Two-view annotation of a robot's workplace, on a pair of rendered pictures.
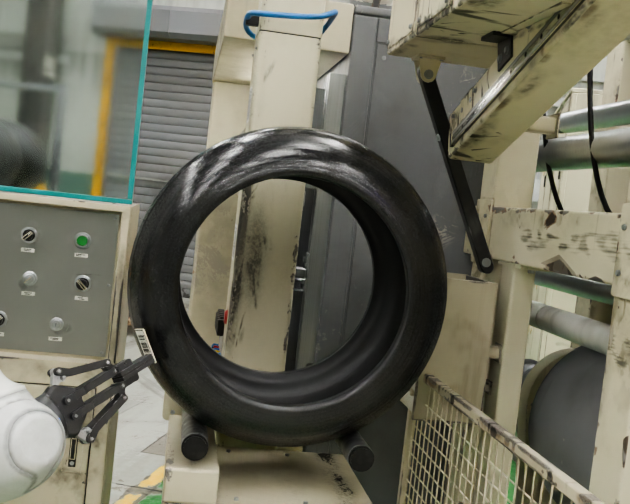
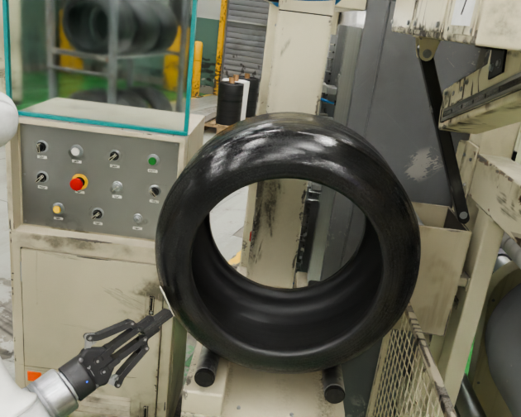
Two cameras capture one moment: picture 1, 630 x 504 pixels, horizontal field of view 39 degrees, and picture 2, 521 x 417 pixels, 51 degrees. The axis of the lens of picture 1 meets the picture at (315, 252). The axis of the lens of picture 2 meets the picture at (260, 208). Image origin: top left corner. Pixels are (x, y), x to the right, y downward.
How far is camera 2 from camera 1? 58 cm
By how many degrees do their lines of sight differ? 19
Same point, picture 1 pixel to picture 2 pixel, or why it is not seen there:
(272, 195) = not seen: hidden behind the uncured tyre
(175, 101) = not seen: outside the picture
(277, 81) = (292, 55)
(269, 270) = (282, 208)
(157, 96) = not seen: outside the picture
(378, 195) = (360, 194)
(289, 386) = (293, 302)
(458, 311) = (434, 252)
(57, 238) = (135, 158)
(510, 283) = (483, 230)
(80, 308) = (154, 208)
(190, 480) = (201, 400)
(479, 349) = (449, 281)
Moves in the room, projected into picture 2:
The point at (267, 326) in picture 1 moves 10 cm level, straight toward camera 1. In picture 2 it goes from (279, 250) to (274, 266)
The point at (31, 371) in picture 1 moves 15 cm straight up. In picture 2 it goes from (121, 252) to (121, 208)
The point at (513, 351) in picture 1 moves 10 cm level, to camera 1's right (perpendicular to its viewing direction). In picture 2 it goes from (479, 283) to (519, 290)
